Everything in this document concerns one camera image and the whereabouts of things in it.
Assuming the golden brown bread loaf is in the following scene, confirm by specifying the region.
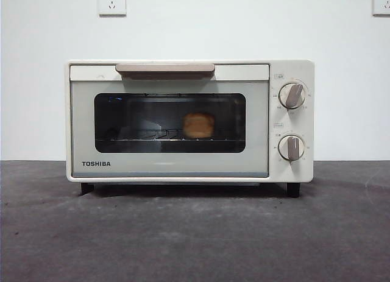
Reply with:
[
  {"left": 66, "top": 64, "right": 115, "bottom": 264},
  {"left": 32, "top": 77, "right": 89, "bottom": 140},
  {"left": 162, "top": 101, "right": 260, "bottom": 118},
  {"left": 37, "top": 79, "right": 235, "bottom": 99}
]
[{"left": 182, "top": 112, "right": 216, "bottom": 139}]

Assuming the glass oven door with handle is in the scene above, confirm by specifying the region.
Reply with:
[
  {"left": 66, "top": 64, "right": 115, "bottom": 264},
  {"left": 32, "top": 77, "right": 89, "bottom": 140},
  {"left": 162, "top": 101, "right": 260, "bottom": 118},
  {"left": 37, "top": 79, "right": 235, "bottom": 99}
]
[{"left": 68, "top": 62, "right": 271, "bottom": 178}]

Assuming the white Toshiba toaster oven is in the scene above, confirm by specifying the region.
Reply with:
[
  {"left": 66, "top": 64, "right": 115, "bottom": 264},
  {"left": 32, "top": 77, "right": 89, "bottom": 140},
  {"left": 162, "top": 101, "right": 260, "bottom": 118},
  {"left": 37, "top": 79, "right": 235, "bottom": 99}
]
[{"left": 63, "top": 58, "right": 316, "bottom": 199}]

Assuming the white timer knob, straight pointer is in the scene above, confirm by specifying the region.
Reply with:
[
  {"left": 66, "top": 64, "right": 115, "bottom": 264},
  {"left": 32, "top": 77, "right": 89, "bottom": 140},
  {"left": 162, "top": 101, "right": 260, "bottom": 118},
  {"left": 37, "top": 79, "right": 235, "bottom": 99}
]
[{"left": 278, "top": 134, "right": 307, "bottom": 164}]

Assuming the white temperature knob, tilted pointer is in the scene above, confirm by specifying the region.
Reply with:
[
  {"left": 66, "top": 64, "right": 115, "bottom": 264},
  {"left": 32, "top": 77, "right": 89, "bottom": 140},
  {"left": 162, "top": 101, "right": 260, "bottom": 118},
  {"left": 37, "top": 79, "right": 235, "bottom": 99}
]
[{"left": 279, "top": 82, "right": 307, "bottom": 110}]

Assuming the metal wire oven rack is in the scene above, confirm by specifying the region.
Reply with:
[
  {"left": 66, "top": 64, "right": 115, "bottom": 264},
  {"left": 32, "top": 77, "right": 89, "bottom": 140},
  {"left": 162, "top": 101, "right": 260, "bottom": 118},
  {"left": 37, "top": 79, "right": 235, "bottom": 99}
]
[{"left": 94, "top": 128, "right": 244, "bottom": 143}]

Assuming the white wall socket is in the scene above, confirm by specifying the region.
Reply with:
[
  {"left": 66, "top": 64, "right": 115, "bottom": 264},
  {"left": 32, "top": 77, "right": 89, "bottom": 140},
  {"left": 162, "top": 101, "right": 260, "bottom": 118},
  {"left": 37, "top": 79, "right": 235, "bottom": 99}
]
[
  {"left": 97, "top": 0, "right": 127, "bottom": 16},
  {"left": 372, "top": 0, "right": 390, "bottom": 16}
]

